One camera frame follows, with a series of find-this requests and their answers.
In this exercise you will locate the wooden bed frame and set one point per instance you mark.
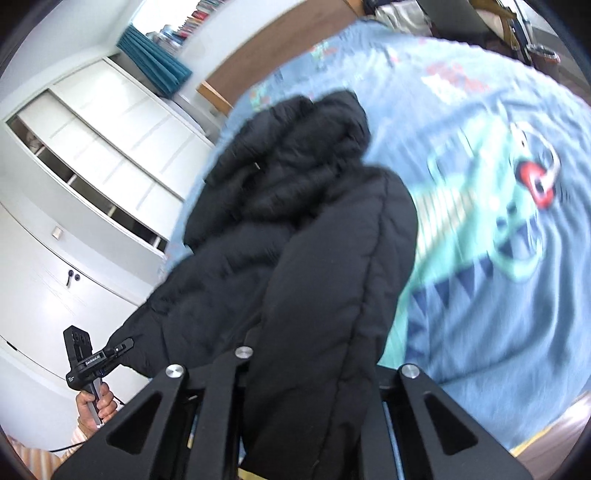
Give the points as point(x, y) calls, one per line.
point(258, 60)

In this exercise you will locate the white wardrobe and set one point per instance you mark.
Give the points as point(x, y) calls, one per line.
point(101, 138)

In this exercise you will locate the person's left forearm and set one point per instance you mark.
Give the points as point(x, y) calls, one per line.
point(41, 454)

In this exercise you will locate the person's left hand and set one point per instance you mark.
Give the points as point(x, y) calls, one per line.
point(105, 406)

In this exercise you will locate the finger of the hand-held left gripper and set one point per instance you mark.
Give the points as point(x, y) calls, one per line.
point(121, 347)

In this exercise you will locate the white garment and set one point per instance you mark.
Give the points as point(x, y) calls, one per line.
point(399, 17)

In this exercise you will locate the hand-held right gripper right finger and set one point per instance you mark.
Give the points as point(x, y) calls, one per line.
point(415, 392)

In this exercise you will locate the blue printed blanket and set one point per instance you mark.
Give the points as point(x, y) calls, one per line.
point(485, 323)

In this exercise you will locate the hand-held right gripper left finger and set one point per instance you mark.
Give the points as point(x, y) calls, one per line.
point(221, 383)

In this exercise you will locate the teal curtain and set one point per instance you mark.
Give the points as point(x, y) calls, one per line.
point(154, 60)

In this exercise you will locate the black puffer jacket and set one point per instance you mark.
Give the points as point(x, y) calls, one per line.
point(277, 230)

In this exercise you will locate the row of books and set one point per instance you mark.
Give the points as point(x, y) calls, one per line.
point(194, 21)

